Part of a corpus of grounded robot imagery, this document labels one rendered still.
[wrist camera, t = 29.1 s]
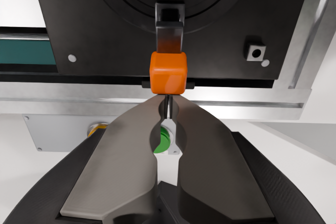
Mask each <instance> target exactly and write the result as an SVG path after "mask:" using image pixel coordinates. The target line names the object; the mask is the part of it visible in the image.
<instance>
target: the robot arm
mask: <svg viewBox="0 0 336 224"><path fill-rule="evenodd" d="M168 105H169V119H172V121H173V122H174V123H175V125H176V132H175V144H176V145H177V146H178V148H179V149H180V150H181V152H182V156H181V157H180V158H179V161H178V173H177V188H176V189H177V204H178V212H179V214H180V216H181V217H182V218H183V219H184V220H186V221H187V222H189V223H190V224H326V222H325V221H324V220H323V218H322V217H321V215H320V214H319V213H318V211H317V210H316V209H315V207H314V206H313V205H312V204H311V202H310V201H309V200H308V199H307V198H306V196H305V195H304V194H303V193H302V192H301V191H300V190H299V189H298V188H297V186H296V185H295V184H294V183H293V182H292V181H291V180H290V179H289V178H288V177H287V176H286V175H285V174H284V173H282V172H281V171H280V170H279V169H278V168H277V167H276V166H275V165H274V164H273V163H272V162H271V161H270V160H269V159H268V158H266V157H265V156H264V155H263V154H262V153H261V152H260V151H259V150H258V149H257V148H256V147H255V146H254V145H253V144H252V143H250V142H249V141H248V140H247V139H246V138H245V137H244V136H243V135H242V134H241V133H240V132H239V131H231V130H230V129H229V128H228V127H227V126H226V125H225V124H224V123H223V122H222V121H220V120H219V119H218V118H217V117H215V116H214V115H213V114H211V113H210V112H208V111H207V110H205V109H204V108H202V107H200V106H199V105H197V104H195V103H193V102H192V101H190V100H188V99H187V98H185V97H183V96H182V95H180V94H157V95H155V96H153V97H151V98H149V99H148V100H146V101H144V102H142V103H140V104H138V105H136V106H135V107H133V108H131V109H129V110H128V111H126V112H124V113H123V114H121V115H120V116H119V117H117V118H116V119H115V120H113V121H112V122H111V123H110V124H109V125H108V126H107V127H105V128H98V129H96V130H95V131H94V132H93V133H92V134H91V135H90V136H88V137H87V138H86V139H85V140H84V141H83V142H81V143H80V144H79V145H78V146H77V147H76V148H75V149H73V150H72V151H71V152H70V153H69V154H68V155H66V156H65V157H64V158H63V159H62V160H61V161H60V162H58V163H57V164H56V165H55V166H54V167H53V168H51V169H50V170H49V171H48V172H47V173H46V174H45V175H44V176H43V177H42V178H41V179H40V180H39V181H37V182H36V184H35V185H34V186H33V187H32V188H31V189H30V190H29V191H28V192H27V193H26V194H25V195H24V196H23V198H22V199H21V200H20V201H19V202H18V204H17V205H16V206H15V207H14V209H13V210H12V211H11V212H10V214H9V215H8V216H7V218H6V219H5V221H4V222H3V223H2V224H141V223H143V222H144V221H146V220H148V219H149V218H151V217H152V216H153V214H154V213H155V210H156V202H157V192H158V160H157V158H156V156H155V155H154V151H155V149H156V148H157V147H158V146H159V145H160V143H161V123H162V122H163V121H164V120H165V119H167V117H168Z"/></svg>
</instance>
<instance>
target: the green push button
mask: <svg viewBox="0 0 336 224"><path fill-rule="evenodd" d="M170 145H171V137H170V134H169V133H168V132H167V131H166V130H165V129H163V128H160V144H159V146H158V147H157V148H156V149H155V151H154V152H153V153H154V154H158V153H162V152H165V151H166V150H167V149H168V148H169V147H170Z"/></svg>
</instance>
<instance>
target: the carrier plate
mask: <svg viewBox="0 0 336 224"><path fill-rule="evenodd" d="M38 2H39V6H40V9H41V13H42V16H43V20H44V24H45V27H46V31H47V34H48V38H49V41H50V45H51V49H52V52H53V56H54V59H55V63H56V67H57V70H58V73H59V74H60V75H89V76H129V77H150V64H151V56H152V53H153V52H155V51H157V49H156V33H152V32H148V31H145V30H142V29H140V28H137V27H135V26H133V25H131V24H130V23H128V22H127V21H125V20H124V19H122V18H121V17H120V16H118V15H117V14H116V13H115V12H114V11H113V10H111V9H110V8H109V6H108V5H107V4H106V3H105V2H104V1H103V0H38ZM303 3H304V0H240V1H239V2H238V4H237V5H236V6H235V7H234V8H233V9H232V10H231V11H230V12H228V13H227V14H226V15H225V16H224V17H222V18H221V19H219V20H218V21H216V22H215V23H213V24H211V25H209V26H208V27H205V28H203V29H201V30H198V31H195V32H191V33H187V34H183V39H182V52H184V53H185V54H186V59H187V78H210V79H250V80H278V79H279V76H280V73H281V70H282V67H283V64H284V60H285V57H286V54H287V51H288V48H289V45H290V42H291V39H292V36H293V33H294V30H295V27H296V24H297V21H298V18H299V15H300V12H301V9H302V6H303ZM247 43H263V44H265V45H266V49H265V52H264V56H263V60H262V61H247V60H246V59H245V58H244V55H245V51H246V46H247Z"/></svg>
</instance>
